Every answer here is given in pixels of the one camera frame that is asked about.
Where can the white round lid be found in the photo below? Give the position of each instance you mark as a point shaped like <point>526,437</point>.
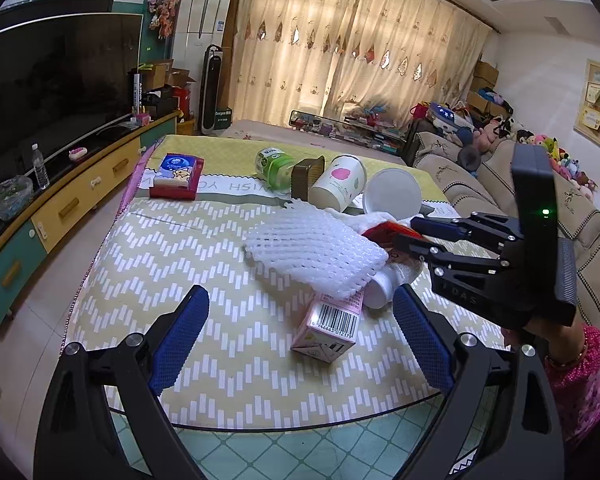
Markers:
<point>392,192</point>

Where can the stack of cardboard boxes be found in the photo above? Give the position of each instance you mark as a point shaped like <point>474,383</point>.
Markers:
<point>485,90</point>

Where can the red snack packet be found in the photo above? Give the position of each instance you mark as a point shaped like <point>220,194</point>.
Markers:
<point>387,232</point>

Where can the clear water bottle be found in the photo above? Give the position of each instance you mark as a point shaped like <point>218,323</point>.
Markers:
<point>40,170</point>

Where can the pink drink carton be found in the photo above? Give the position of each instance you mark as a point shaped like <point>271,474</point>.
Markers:
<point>330,330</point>

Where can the black box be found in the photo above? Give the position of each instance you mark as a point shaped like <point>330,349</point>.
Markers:
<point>160,102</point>

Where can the star printed bag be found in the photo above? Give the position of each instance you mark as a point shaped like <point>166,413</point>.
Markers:
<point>442,114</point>

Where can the small pink box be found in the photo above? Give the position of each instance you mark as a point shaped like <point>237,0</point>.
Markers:
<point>143,119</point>

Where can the green checked cloth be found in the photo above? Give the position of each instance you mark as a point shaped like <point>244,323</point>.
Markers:
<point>290,452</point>

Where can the grey round cushion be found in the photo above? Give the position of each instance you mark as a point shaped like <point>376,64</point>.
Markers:
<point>468,156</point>

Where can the small white plastic bottle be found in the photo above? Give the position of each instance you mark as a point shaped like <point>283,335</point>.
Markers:
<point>380,287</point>

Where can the beige patterned curtain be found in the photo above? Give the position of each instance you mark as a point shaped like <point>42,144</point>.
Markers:
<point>285,45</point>
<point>405,55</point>

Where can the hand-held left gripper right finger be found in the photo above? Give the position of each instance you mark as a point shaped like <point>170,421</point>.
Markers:
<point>422,340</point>

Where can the white paper sheet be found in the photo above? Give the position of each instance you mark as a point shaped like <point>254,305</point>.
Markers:
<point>440,209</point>

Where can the white foam fruit net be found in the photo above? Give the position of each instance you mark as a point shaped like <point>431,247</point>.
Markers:
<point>310,245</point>

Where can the black white tower fan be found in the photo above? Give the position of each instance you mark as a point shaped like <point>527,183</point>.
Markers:
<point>211,90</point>

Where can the pile of plush toys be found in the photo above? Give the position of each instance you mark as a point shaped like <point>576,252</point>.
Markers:
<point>540,145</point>

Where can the tall white box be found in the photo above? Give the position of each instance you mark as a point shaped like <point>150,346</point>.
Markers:
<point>136,92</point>

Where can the low glass table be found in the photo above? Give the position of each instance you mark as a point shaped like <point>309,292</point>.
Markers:
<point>350,130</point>

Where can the beige sofa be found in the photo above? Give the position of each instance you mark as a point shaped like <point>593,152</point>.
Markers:
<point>485,180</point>

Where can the open cardboard box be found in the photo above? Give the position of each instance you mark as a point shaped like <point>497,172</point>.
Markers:
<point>181,80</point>
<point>157,74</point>

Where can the pink soap dish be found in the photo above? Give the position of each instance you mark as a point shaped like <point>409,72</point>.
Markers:
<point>78,153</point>

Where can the dark labelled box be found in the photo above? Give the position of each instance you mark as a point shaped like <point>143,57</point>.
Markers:
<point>223,117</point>

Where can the brown plastic tray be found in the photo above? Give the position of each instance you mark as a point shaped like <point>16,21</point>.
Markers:
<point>305,177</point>

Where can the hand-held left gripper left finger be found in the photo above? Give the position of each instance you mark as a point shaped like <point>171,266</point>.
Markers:
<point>180,340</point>

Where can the artificial flower bunch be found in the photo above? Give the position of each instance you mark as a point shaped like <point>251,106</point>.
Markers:
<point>162,7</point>

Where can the ceiling air vent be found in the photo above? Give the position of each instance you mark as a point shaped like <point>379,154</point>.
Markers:
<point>555,25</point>

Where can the glass bowl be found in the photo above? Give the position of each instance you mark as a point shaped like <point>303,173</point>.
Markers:
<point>10,197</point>

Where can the red tray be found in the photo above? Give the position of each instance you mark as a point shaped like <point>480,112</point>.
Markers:
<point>172,194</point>

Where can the black television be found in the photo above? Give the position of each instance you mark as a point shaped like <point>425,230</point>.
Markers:
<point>55,85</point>

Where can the white crumpled tissue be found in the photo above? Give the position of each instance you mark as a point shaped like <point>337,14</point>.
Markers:
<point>380,218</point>

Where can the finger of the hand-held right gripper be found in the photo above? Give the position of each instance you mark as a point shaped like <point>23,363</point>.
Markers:
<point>437,228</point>
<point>415,246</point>

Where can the green clear plastic bottle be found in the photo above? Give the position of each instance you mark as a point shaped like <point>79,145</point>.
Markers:
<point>275,165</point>

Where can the blue tissue pack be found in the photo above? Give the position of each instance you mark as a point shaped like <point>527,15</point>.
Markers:
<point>177,170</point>

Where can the white paper cup pink leaf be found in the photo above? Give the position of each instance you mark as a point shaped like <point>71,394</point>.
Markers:
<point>337,182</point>

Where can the white standing air conditioner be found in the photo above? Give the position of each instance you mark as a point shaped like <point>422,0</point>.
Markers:
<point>200,10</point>

